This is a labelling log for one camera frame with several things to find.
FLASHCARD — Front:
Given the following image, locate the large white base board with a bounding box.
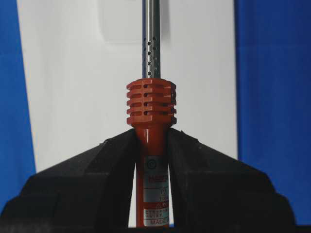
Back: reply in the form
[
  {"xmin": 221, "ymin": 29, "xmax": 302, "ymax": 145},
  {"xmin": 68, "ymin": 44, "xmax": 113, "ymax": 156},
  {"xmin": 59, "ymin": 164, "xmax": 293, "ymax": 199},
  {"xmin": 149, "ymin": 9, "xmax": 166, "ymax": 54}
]
[{"xmin": 17, "ymin": 0, "xmax": 238, "ymax": 171}]

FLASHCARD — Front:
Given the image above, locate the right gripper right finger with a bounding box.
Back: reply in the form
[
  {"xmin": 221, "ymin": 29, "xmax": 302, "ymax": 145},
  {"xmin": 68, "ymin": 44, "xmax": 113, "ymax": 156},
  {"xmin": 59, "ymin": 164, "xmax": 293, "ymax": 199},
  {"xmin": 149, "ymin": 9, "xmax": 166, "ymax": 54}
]
[{"xmin": 168, "ymin": 129, "xmax": 295, "ymax": 233}]

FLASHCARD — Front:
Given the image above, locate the red handled soldering iron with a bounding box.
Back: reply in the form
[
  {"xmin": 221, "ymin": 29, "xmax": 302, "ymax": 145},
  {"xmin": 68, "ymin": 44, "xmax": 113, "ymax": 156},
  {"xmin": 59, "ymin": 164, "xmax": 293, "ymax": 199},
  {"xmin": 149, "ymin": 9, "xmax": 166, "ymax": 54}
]
[{"xmin": 127, "ymin": 0, "xmax": 176, "ymax": 228}]

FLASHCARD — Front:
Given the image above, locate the blue table mat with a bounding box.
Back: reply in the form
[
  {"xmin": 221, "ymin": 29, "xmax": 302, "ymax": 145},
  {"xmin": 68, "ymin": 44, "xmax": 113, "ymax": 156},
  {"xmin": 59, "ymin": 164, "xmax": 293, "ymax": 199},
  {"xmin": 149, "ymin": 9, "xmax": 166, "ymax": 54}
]
[{"xmin": 0, "ymin": 0, "xmax": 311, "ymax": 225}]

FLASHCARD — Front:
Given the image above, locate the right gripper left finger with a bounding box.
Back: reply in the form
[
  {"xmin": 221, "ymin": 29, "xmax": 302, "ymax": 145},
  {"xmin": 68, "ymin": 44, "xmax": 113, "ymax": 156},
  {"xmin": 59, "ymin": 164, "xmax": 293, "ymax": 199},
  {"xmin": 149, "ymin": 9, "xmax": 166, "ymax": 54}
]
[{"xmin": 0, "ymin": 130, "xmax": 138, "ymax": 233}]

